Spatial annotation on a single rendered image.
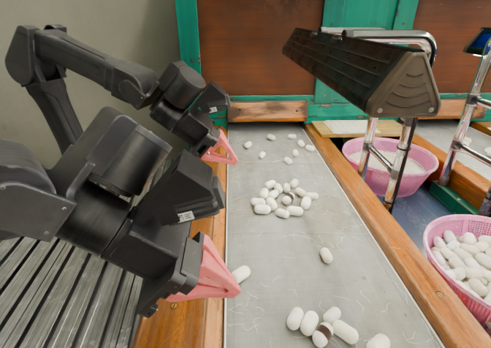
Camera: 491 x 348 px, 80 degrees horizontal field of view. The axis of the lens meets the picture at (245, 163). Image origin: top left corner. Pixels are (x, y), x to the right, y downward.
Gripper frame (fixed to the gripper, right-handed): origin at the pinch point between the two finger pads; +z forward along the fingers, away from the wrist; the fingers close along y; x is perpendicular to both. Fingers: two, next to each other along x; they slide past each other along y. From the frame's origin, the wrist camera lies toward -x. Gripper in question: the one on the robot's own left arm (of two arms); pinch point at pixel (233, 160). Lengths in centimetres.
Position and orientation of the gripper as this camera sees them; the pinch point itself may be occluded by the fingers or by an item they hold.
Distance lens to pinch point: 64.7
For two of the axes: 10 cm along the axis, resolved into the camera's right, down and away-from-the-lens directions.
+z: 7.6, 5.6, 3.2
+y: -0.4, -4.5, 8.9
